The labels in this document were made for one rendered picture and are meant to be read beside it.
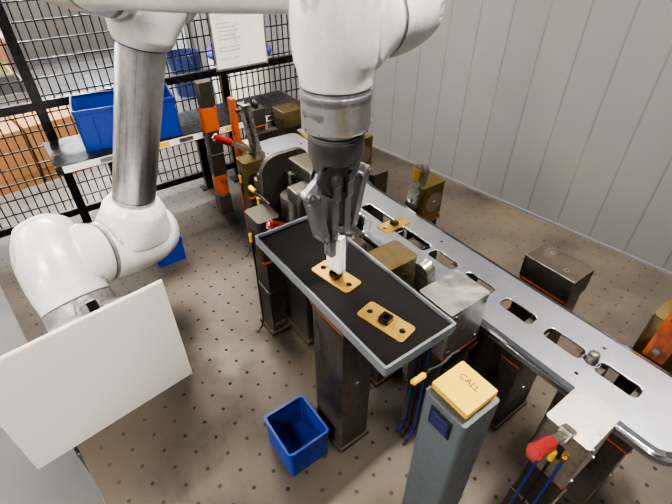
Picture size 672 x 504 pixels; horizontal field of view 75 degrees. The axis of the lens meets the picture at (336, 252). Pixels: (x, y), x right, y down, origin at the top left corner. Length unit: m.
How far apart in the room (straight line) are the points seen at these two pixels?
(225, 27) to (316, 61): 1.35
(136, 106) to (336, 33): 0.65
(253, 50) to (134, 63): 0.92
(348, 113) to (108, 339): 0.71
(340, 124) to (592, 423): 0.55
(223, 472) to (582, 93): 2.47
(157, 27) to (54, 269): 0.56
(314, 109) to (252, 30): 1.37
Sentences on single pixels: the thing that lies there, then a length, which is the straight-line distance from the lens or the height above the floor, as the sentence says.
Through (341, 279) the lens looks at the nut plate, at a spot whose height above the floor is 1.16.
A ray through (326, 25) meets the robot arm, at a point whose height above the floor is 1.55.
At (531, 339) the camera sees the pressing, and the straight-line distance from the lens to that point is 0.93.
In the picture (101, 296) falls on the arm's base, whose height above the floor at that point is 0.94.
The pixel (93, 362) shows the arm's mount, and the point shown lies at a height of 0.90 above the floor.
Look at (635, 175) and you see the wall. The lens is 2.84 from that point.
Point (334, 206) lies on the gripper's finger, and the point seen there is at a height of 1.31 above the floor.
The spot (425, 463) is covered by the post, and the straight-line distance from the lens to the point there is 0.74.
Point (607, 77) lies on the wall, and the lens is 2.76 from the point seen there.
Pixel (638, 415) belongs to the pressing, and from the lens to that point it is 0.90.
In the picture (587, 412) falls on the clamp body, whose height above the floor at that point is 1.06.
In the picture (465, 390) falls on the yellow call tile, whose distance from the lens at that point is 0.61.
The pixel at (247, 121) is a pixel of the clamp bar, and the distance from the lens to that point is 1.31.
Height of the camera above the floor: 1.64
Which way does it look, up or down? 38 degrees down
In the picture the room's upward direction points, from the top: straight up
